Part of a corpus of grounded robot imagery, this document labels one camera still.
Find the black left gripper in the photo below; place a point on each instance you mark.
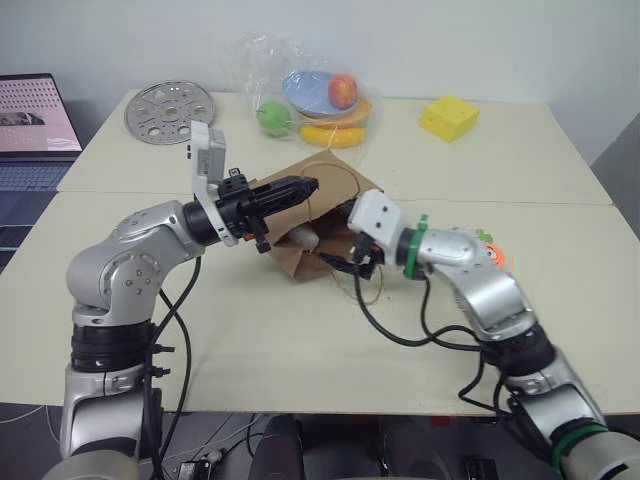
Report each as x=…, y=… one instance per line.
x=235, y=200

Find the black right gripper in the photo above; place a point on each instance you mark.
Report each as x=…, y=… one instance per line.
x=367, y=255

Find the brown paper bag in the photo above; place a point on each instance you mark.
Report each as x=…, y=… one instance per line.
x=320, y=175

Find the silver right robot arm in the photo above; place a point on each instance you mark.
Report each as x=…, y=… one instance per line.
x=492, y=295

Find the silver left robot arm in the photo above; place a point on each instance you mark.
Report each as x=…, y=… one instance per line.
x=125, y=260

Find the clear plastic bag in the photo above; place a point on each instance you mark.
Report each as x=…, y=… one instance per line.
x=260, y=65

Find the orange green plush toy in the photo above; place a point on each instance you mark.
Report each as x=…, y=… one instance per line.
x=490, y=247

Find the yellow cheese plush toy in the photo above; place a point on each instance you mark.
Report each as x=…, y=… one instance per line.
x=449, y=119

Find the yellow toy banana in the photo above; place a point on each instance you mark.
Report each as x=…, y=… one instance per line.
x=332, y=136

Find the green toy apple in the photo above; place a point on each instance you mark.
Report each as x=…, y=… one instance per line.
x=272, y=118

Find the blue plate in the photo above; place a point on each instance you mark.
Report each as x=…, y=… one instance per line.
x=305, y=90

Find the orange plate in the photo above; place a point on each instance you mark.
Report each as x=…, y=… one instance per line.
x=362, y=112

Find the red toy apple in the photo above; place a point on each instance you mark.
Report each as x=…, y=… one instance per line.
x=344, y=91

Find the round perforated metal disc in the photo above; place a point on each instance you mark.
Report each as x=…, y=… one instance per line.
x=170, y=112

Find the small black device box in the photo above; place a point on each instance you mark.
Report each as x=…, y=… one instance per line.
x=197, y=467

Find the open laptop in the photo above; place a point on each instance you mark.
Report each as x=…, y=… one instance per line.
x=35, y=120

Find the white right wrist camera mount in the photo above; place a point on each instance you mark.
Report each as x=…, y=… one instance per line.
x=377, y=212

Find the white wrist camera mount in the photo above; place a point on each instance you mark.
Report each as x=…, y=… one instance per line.
x=377, y=212
x=206, y=150

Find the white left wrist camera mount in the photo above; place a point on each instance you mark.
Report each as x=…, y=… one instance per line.
x=206, y=150

